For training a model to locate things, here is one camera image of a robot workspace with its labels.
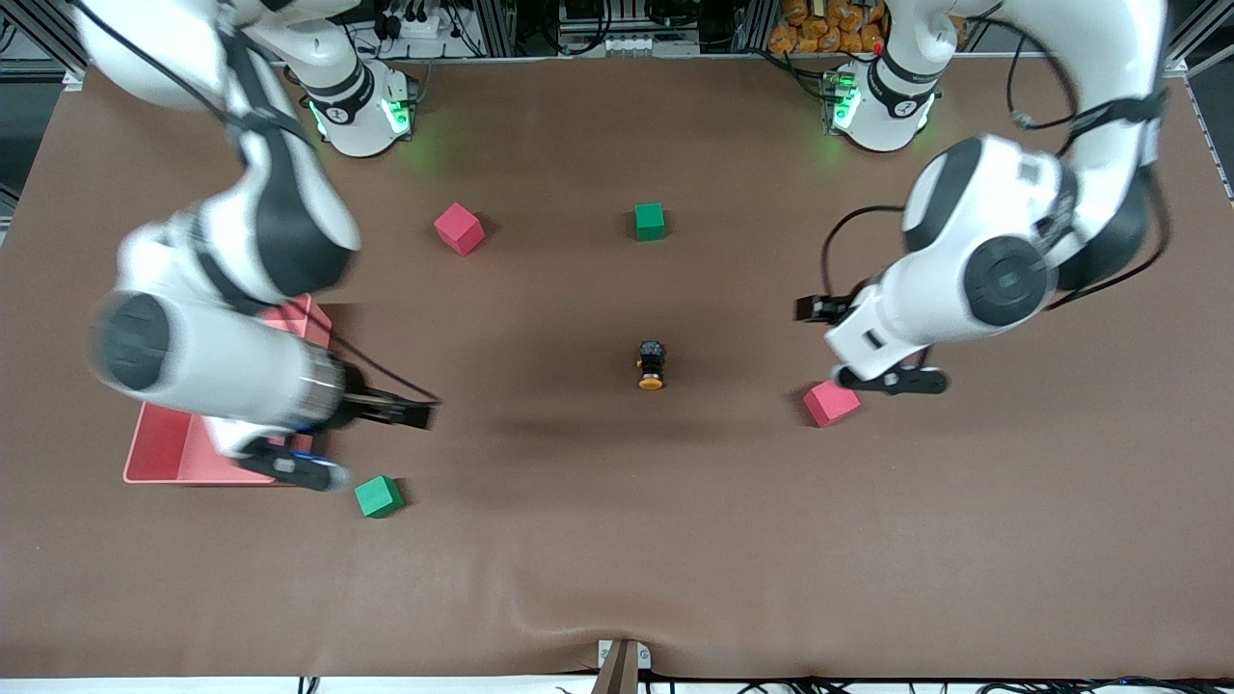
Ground orange mushroom push button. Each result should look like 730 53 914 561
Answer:
636 338 669 392

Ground pink foam cube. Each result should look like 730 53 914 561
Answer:
433 201 486 258
802 380 863 429

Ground pink plastic bin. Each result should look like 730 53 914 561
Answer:
122 293 334 487

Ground brown table mat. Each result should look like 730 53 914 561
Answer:
0 56 1234 681

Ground orange snack bags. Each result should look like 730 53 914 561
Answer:
767 0 890 57

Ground white connector strip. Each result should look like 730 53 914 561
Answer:
567 33 702 57

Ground white power strip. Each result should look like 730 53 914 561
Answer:
384 6 456 42

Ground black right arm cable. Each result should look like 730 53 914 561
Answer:
69 0 443 406

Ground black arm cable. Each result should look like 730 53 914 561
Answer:
69 0 443 406
818 14 1175 314

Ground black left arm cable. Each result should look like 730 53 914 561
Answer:
818 14 1175 314

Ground brown camera support pole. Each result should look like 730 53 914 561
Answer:
589 641 643 694

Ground metal mount bracket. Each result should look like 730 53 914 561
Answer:
597 638 653 672

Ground aluminium frame profile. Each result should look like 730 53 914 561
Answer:
0 0 88 80
1162 0 1234 80

